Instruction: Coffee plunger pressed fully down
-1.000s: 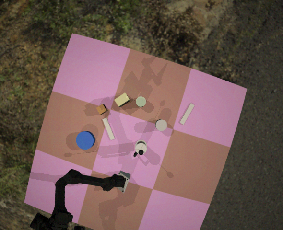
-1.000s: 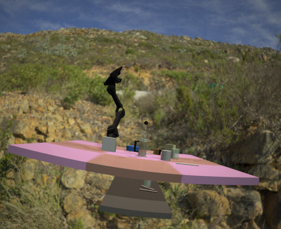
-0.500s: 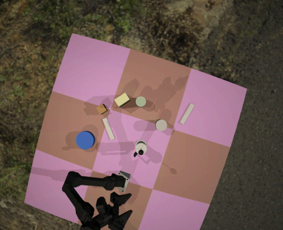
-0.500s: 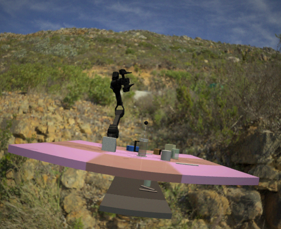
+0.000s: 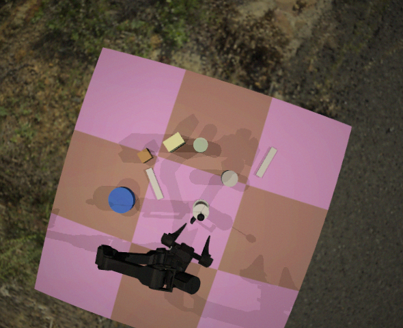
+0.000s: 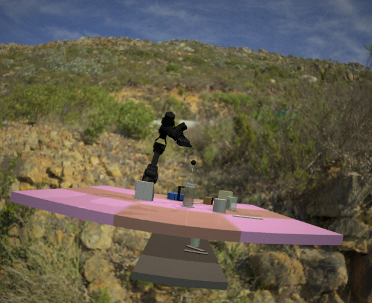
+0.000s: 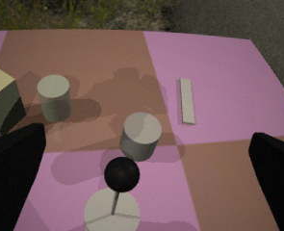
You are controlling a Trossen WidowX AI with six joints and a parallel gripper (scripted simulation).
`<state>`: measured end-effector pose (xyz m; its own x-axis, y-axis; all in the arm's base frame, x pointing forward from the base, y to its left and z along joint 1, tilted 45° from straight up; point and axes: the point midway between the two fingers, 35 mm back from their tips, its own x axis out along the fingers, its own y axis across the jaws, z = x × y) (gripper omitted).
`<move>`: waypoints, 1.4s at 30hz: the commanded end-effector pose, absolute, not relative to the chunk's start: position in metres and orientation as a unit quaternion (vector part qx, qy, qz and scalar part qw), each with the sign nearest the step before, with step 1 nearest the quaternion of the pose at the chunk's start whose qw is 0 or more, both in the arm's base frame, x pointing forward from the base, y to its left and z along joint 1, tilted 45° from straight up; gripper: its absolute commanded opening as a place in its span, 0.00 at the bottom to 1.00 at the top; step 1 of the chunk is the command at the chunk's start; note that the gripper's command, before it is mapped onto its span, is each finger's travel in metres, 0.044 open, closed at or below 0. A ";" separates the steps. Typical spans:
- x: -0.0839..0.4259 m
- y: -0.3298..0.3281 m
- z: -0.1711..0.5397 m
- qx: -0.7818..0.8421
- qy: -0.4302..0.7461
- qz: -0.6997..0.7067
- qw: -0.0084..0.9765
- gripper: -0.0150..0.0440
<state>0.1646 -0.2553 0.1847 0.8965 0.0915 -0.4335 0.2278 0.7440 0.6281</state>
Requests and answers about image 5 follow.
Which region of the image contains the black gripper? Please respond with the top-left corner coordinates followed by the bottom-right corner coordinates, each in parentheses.
top-left (161, 223), bottom-right (213, 272)

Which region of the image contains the tan square block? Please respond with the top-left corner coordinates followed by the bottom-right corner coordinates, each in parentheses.
top-left (137, 148), bottom-right (154, 163)

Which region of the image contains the pale yellow rectangular block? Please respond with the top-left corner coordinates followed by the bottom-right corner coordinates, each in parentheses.
top-left (163, 132), bottom-right (185, 153)

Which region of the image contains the blue cylinder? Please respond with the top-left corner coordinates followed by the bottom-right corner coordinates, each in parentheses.
top-left (108, 187), bottom-right (135, 213)

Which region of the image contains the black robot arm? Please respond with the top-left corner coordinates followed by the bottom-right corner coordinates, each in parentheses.
top-left (95, 243), bottom-right (200, 295)

